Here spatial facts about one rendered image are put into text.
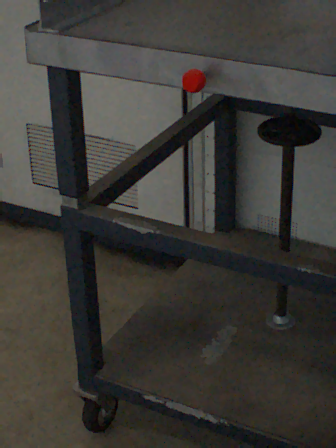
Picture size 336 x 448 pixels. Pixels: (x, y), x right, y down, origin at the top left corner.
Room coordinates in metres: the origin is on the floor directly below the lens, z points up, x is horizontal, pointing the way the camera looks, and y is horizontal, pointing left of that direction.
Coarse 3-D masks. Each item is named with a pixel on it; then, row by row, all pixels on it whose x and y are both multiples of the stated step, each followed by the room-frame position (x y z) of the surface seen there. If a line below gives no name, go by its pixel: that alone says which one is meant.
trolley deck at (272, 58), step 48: (144, 0) 1.44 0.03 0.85; (192, 0) 1.43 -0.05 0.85; (240, 0) 1.42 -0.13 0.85; (288, 0) 1.41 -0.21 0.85; (48, 48) 1.28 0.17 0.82; (96, 48) 1.23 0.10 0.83; (144, 48) 1.19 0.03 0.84; (192, 48) 1.17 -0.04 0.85; (240, 48) 1.17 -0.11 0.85; (288, 48) 1.16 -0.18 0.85; (240, 96) 1.12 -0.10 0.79; (288, 96) 1.08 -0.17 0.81
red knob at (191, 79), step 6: (186, 72) 1.11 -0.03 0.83; (192, 72) 1.11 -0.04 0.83; (198, 72) 1.11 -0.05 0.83; (204, 72) 1.14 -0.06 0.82; (186, 78) 1.11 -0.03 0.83; (192, 78) 1.10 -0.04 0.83; (198, 78) 1.10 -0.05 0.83; (204, 78) 1.11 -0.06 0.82; (186, 84) 1.11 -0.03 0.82; (192, 84) 1.10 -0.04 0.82; (198, 84) 1.10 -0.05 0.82; (204, 84) 1.11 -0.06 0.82; (186, 90) 1.11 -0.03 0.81; (192, 90) 1.10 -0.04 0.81; (198, 90) 1.10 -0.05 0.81
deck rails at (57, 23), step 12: (48, 0) 1.30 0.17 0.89; (60, 0) 1.33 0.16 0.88; (72, 0) 1.36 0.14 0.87; (84, 0) 1.38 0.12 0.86; (96, 0) 1.41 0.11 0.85; (108, 0) 1.43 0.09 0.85; (120, 0) 1.43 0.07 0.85; (48, 12) 1.30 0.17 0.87; (60, 12) 1.33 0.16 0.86; (72, 12) 1.35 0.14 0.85; (84, 12) 1.36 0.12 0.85; (96, 12) 1.36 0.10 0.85; (48, 24) 1.30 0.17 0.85; (60, 24) 1.30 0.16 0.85; (72, 24) 1.30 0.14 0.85
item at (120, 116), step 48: (0, 0) 2.17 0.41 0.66; (0, 48) 2.18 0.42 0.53; (0, 96) 2.19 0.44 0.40; (48, 96) 2.11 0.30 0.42; (96, 96) 2.03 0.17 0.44; (144, 96) 1.96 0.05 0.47; (192, 96) 1.92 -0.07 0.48; (0, 144) 2.20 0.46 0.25; (48, 144) 2.12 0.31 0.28; (96, 144) 2.04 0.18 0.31; (144, 144) 1.97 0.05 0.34; (192, 144) 1.92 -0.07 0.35; (0, 192) 2.21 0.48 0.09; (48, 192) 2.12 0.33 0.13; (144, 192) 1.97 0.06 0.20; (192, 192) 1.93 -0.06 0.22; (96, 240) 2.07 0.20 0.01
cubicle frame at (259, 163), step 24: (240, 120) 1.86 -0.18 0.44; (264, 120) 1.83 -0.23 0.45; (240, 144) 1.86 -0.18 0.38; (264, 144) 1.83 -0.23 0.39; (312, 144) 1.77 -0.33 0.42; (240, 168) 1.86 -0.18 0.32; (264, 168) 1.83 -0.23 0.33; (312, 168) 1.77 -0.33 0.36; (240, 192) 1.86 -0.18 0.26; (264, 192) 1.82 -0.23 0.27; (312, 192) 1.76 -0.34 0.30; (240, 216) 1.85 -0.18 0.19; (264, 216) 1.82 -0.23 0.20; (312, 216) 1.76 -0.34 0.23; (312, 240) 1.76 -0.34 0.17
